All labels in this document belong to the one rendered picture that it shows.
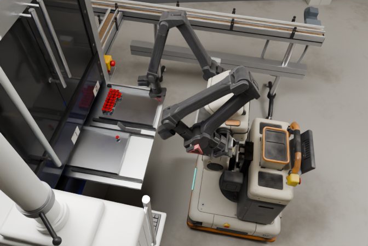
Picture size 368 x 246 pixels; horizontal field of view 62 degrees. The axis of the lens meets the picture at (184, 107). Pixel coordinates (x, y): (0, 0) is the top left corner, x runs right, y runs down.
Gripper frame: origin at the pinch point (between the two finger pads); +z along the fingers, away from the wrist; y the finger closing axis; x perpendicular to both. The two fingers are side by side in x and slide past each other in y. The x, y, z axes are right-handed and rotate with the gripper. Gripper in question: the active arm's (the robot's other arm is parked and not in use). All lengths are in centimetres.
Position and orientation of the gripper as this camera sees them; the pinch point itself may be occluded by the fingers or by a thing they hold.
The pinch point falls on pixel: (160, 100)
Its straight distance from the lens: 200.0
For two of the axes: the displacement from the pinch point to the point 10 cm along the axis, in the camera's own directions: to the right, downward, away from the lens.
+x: -1.6, 7.9, -5.9
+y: -9.8, -0.4, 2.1
